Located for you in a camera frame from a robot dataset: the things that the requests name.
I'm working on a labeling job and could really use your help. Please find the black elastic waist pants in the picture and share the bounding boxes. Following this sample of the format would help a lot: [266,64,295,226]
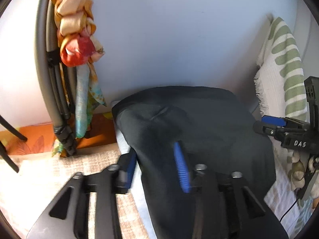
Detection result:
[112,86,288,238]

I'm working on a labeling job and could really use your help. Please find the green striped white throw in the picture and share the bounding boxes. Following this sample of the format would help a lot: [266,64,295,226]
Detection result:
[253,16,319,237]

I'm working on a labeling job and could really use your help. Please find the pink plaid bed blanket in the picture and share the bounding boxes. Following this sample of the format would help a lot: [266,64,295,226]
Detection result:
[1,146,148,238]

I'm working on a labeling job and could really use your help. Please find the small black tripod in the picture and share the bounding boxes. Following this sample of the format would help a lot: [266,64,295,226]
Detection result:
[0,116,28,173]

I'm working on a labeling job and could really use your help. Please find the orange floral scarf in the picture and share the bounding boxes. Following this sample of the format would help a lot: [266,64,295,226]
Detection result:
[46,0,107,158]

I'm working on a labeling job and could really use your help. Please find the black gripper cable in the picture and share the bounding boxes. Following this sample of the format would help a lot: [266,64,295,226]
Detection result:
[279,196,301,223]

